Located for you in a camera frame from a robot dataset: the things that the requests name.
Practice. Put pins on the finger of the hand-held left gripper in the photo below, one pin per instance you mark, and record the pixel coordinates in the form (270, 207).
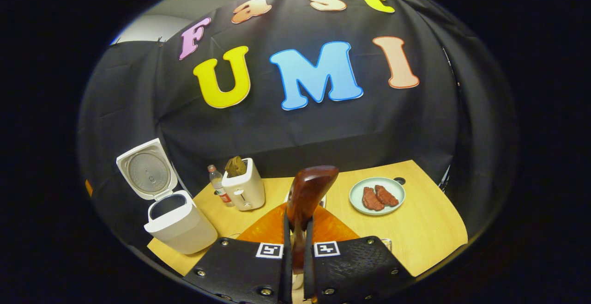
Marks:
(89, 188)

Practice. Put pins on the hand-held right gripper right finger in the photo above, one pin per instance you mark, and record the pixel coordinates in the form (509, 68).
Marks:
(355, 267)

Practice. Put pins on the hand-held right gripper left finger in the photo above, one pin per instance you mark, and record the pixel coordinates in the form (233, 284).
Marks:
(240, 271)

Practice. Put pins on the white rice cooker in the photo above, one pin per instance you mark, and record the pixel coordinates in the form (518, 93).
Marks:
(180, 225)

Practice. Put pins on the brown wooden spoon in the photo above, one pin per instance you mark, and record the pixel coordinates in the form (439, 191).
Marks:
(307, 193)

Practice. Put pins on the pale green plate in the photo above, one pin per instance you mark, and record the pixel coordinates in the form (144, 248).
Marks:
(358, 197)

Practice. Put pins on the red meat piece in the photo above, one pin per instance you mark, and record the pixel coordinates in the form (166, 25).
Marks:
(372, 199)
(387, 196)

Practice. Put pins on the white toaster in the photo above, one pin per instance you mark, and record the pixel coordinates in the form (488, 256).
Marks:
(247, 191)

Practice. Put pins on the clear water bottle red label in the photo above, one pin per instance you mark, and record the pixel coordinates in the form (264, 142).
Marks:
(219, 186)

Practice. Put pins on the black table grommet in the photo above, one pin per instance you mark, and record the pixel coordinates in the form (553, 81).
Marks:
(400, 181)

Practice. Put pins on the brown bread slice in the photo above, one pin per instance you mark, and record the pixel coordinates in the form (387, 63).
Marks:
(241, 165)
(231, 167)

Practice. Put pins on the black backdrop cloth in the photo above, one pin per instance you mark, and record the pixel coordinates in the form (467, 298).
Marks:
(323, 133)

